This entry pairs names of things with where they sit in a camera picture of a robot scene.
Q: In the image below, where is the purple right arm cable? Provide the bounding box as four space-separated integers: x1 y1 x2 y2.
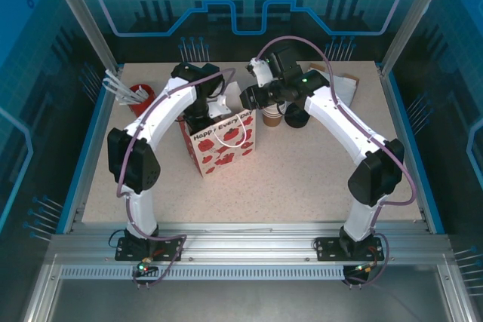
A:
256 35 418 289

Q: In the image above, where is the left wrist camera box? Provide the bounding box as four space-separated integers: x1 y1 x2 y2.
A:
208 95 231 118

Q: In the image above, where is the large white paper napkin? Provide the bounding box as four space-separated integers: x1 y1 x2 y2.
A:
328 71 355 104

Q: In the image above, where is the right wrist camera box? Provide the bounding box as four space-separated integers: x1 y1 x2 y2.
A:
246 57 273 88

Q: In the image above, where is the slotted grey cable duct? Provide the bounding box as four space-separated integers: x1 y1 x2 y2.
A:
59 265 346 281

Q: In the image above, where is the red straw holder cup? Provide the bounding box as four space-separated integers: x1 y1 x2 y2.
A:
128 83 156 119

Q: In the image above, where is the small LED circuit board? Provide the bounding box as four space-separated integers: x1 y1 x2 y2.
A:
354 261 378 274
136 257 156 274

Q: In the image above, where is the poppy print paper gift bag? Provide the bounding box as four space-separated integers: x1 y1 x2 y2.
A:
183 80 257 179

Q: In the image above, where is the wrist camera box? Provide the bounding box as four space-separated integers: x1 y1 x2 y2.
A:
246 57 273 88
208 95 231 118

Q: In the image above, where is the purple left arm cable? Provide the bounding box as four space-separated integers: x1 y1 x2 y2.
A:
115 67 237 289

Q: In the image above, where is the aluminium front rail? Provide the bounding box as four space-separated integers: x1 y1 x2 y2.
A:
48 222 452 262

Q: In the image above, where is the stack of paper cups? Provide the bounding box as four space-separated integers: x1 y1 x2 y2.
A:
263 110 285 127

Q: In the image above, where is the aluminium frame post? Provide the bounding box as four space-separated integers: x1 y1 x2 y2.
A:
379 0 456 74
41 0 124 74

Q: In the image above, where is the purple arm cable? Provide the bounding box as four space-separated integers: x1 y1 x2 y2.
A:
256 35 418 289
115 67 237 289

